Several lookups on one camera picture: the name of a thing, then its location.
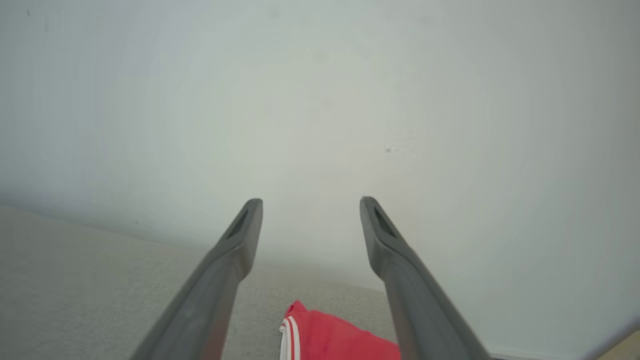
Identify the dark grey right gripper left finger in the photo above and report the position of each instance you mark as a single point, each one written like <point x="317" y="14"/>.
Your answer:
<point x="215" y="300"/>

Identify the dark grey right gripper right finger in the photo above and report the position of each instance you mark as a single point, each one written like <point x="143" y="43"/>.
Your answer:
<point x="420" y="305"/>

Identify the red Bulls 23 jersey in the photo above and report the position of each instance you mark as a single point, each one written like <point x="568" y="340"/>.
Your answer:
<point x="340" y="337"/>

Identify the white baseboard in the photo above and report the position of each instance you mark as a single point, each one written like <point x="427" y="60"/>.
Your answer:
<point x="520" y="355"/>

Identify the grey fabric sofa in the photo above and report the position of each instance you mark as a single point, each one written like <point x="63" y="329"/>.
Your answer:
<point x="75" y="300"/>

